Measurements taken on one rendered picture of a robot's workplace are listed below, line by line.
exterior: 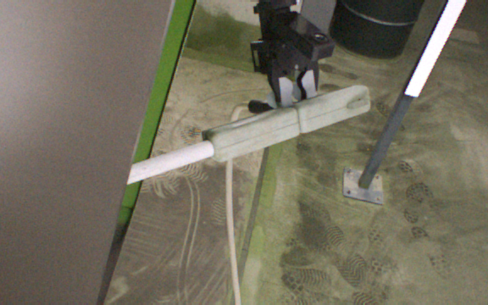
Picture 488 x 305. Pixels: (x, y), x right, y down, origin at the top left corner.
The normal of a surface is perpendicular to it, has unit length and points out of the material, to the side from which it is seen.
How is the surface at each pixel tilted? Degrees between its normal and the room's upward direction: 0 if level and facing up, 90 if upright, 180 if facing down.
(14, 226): 90
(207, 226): 0
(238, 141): 57
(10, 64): 90
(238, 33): 90
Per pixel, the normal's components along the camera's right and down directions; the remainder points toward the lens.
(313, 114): 0.49, 0.16
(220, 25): -0.18, 0.66
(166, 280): 0.15, -0.71
